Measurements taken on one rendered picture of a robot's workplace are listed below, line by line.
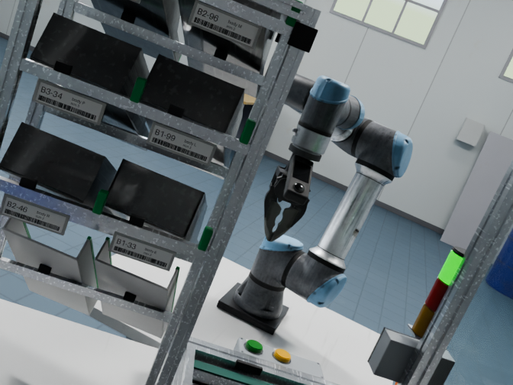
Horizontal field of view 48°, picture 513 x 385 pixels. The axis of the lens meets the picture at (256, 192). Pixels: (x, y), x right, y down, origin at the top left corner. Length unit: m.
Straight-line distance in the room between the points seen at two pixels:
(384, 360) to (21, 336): 0.75
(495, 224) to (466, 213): 7.89
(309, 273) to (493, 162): 7.47
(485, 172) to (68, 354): 8.00
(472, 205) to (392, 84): 2.13
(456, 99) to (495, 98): 0.53
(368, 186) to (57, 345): 0.88
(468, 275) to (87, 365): 0.79
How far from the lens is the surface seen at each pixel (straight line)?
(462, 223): 8.81
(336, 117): 1.19
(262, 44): 0.84
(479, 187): 8.88
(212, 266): 0.81
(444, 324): 0.97
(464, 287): 0.96
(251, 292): 1.70
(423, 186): 9.16
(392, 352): 1.01
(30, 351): 1.31
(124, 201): 0.85
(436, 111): 9.09
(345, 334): 1.92
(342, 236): 1.61
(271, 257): 1.66
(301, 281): 1.62
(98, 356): 1.34
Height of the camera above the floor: 1.60
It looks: 13 degrees down
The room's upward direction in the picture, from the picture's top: 22 degrees clockwise
